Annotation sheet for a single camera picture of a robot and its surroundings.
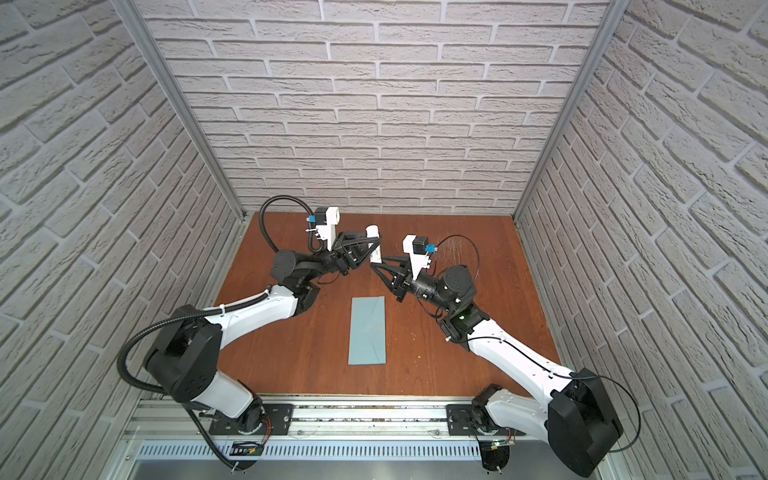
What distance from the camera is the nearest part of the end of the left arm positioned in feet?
2.00

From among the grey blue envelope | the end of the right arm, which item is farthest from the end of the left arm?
the grey blue envelope

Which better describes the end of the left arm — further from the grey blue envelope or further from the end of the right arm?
the grey blue envelope

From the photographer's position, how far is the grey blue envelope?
0.85 metres
